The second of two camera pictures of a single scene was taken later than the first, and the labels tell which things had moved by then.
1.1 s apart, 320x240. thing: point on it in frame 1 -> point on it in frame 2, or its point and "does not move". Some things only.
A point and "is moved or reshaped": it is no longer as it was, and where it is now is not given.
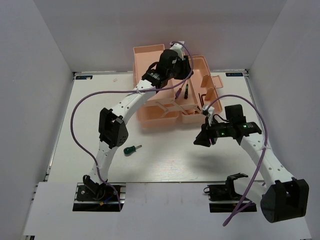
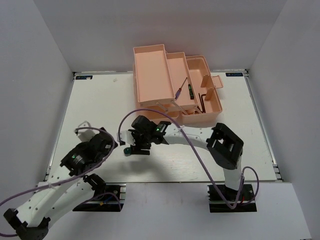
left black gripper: (186, 66) -> (84, 144)
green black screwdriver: (186, 93) is moved or reshaped
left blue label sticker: (84, 77) does not move
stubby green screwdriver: (130, 149) does not move
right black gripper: (206, 133) -> (137, 148)
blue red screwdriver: (179, 91) does not move
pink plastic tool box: (183, 100) does not move
